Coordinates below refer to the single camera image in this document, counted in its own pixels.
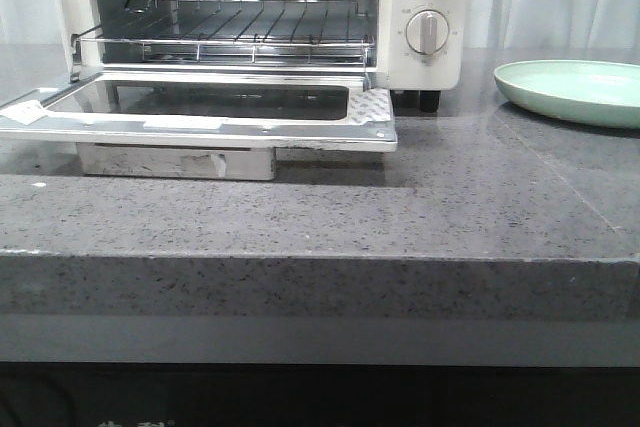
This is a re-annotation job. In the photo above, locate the white glass oven door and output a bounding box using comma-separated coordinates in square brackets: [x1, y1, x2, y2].
[1, 68, 397, 180]

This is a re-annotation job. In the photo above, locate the white Toshiba toaster oven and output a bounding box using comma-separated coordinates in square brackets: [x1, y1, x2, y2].
[49, 0, 476, 115]

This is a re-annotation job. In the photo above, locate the lower silver timer knob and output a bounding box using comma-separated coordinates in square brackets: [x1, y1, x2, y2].
[405, 10, 449, 55]

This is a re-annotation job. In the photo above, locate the light green plate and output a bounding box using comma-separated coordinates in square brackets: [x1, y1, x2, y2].
[494, 59, 639, 129]

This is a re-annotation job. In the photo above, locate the metal wire oven rack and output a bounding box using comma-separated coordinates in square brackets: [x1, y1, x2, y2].
[71, 0, 376, 69]

